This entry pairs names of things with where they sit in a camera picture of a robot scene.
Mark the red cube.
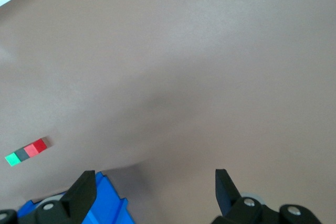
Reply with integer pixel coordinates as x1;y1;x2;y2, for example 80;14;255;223
24;138;50;157

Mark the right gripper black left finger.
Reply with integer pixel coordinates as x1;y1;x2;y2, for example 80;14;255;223
0;170;97;224

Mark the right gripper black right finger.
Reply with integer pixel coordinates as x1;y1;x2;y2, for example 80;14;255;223
211;168;322;224

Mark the green cube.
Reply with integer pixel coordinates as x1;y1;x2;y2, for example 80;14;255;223
4;152;21;167

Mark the blue plastic storage bin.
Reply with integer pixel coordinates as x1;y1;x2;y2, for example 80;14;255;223
17;171;136;224

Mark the black cube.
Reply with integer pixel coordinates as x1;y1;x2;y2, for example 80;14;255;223
14;148;30;162

